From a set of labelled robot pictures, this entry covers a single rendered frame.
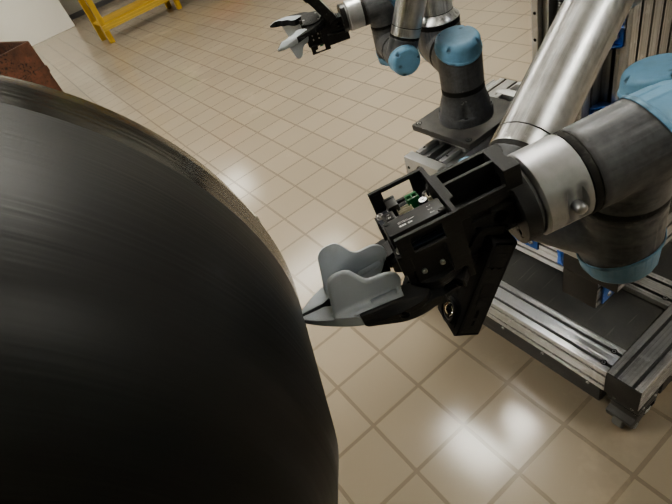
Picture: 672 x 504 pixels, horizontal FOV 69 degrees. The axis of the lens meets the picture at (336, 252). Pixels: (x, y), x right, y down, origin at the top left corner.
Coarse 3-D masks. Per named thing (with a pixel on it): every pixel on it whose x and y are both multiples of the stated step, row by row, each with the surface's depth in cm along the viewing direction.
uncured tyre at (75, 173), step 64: (0, 128) 27; (64, 128) 30; (128, 128) 34; (0, 192) 23; (64, 192) 25; (128, 192) 28; (192, 192) 34; (0, 256) 20; (64, 256) 22; (128, 256) 24; (192, 256) 28; (256, 256) 36; (0, 320) 19; (64, 320) 20; (128, 320) 22; (192, 320) 25; (256, 320) 29; (0, 384) 19; (64, 384) 20; (128, 384) 22; (192, 384) 24; (256, 384) 26; (320, 384) 36; (0, 448) 19; (64, 448) 20; (128, 448) 22; (192, 448) 23; (256, 448) 26; (320, 448) 32
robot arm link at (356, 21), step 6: (348, 0) 128; (354, 0) 128; (348, 6) 127; (354, 6) 127; (360, 6) 127; (348, 12) 127; (354, 12) 127; (360, 12) 127; (348, 18) 128; (354, 18) 128; (360, 18) 128; (354, 24) 129; (360, 24) 130
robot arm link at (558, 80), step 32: (576, 0) 57; (608, 0) 56; (640, 0) 60; (576, 32) 56; (608, 32) 56; (544, 64) 56; (576, 64) 55; (544, 96) 54; (576, 96) 55; (512, 128) 54; (544, 128) 53
